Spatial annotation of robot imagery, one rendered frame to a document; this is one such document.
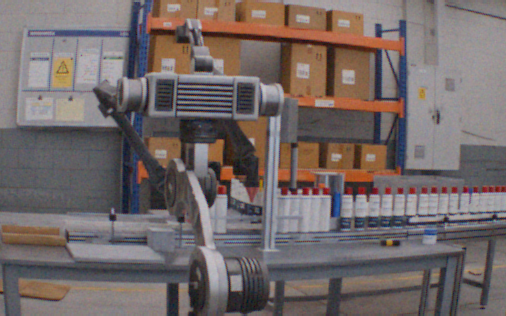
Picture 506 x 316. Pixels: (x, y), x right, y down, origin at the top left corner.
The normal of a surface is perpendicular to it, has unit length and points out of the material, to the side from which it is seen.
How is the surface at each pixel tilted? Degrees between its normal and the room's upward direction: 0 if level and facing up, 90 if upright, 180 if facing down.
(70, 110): 90
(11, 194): 90
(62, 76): 91
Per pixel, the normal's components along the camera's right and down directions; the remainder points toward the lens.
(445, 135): 0.34, 0.07
